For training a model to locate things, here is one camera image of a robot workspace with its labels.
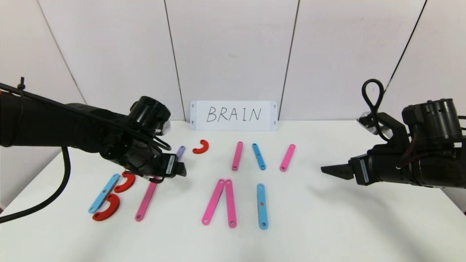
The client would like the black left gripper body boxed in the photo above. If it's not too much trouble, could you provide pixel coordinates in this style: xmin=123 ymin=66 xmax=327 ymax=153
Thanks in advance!
xmin=127 ymin=139 xmax=179 ymax=178

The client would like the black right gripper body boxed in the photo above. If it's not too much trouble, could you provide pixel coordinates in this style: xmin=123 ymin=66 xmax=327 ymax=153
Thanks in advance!
xmin=348 ymin=149 xmax=411 ymax=186

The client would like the red curved piece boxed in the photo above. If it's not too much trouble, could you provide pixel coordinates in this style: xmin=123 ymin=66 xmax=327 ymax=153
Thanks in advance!
xmin=114 ymin=172 xmax=136 ymax=194
xmin=192 ymin=140 xmax=210 ymax=155
xmin=92 ymin=193 xmax=121 ymax=222

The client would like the pink bar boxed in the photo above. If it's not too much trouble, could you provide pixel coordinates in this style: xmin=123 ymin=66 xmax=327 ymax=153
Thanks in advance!
xmin=279 ymin=144 xmax=296 ymax=172
xmin=135 ymin=177 xmax=159 ymax=222
xmin=201 ymin=179 xmax=226 ymax=226
xmin=224 ymin=179 xmax=237 ymax=229
xmin=232 ymin=141 xmax=244 ymax=171

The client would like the white card reading BRAIN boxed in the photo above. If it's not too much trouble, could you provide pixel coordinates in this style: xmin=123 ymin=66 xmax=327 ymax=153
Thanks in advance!
xmin=190 ymin=101 xmax=278 ymax=132

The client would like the blue bar with middle hole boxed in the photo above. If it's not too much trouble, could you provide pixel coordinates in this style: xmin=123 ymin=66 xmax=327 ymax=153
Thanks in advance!
xmin=256 ymin=183 xmax=269 ymax=230
xmin=88 ymin=173 xmax=121 ymax=214

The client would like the blue flat bar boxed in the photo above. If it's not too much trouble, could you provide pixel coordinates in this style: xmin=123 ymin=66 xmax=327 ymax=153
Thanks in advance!
xmin=252 ymin=143 xmax=266 ymax=171

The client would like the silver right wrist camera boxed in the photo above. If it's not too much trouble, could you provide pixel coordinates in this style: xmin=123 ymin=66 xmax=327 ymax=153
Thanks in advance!
xmin=357 ymin=112 xmax=379 ymax=131

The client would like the black right camera bracket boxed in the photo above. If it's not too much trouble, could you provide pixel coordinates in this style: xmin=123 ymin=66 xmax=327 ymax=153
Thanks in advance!
xmin=375 ymin=113 xmax=410 ymax=153

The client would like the black looped right arm cable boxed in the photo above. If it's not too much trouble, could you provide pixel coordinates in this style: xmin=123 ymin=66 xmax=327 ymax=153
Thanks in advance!
xmin=362 ymin=79 xmax=392 ymax=142

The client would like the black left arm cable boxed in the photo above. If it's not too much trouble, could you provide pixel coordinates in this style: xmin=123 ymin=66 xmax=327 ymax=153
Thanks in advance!
xmin=0 ymin=146 xmax=71 ymax=224

